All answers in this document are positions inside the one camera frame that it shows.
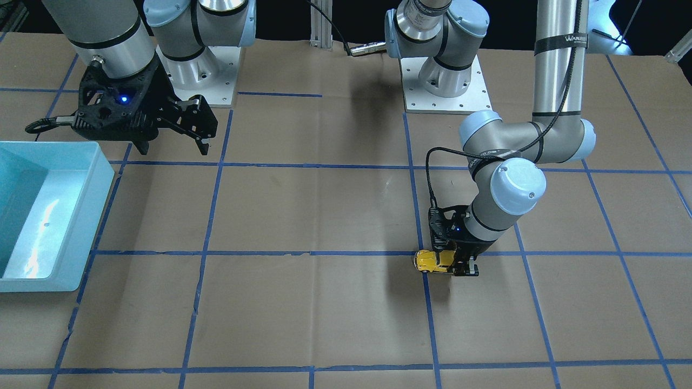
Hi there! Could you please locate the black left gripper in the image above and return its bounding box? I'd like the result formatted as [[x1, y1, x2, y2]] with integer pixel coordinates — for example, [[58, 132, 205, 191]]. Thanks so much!
[[428, 205, 490, 277]]

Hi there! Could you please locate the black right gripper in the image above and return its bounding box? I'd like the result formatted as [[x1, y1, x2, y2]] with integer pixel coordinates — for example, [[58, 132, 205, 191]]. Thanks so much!
[[71, 55, 218, 156]]

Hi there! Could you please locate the yellow beetle toy car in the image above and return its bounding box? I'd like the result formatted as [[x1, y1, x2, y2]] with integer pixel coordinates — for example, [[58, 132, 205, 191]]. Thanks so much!
[[412, 250, 455, 274]]

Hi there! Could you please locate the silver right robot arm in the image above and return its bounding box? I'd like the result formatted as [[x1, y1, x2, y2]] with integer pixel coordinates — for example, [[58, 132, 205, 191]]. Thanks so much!
[[25, 1, 257, 155]]

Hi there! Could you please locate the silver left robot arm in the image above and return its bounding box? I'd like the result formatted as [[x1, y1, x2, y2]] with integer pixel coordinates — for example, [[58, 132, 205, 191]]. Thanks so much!
[[385, 1, 596, 277]]

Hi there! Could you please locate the light blue plastic bin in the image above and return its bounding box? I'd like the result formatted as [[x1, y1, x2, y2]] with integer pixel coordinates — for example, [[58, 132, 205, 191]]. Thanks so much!
[[1, 141, 115, 293]]

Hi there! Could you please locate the brown paper table cover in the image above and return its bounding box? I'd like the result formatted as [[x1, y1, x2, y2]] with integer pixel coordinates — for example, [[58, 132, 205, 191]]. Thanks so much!
[[2, 40, 690, 388]]

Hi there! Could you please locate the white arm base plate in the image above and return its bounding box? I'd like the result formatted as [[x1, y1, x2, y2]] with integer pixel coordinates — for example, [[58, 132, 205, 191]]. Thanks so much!
[[156, 46, 243, 108], [400, 56, 492, 115]]

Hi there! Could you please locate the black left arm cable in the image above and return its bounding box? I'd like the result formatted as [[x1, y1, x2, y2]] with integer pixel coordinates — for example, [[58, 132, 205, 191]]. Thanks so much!
[[425, 0, 590, 211]]

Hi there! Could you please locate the aluminium frame post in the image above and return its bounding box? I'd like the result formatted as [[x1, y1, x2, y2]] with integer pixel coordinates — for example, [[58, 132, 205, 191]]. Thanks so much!
[[308, 1, 333, 51]]

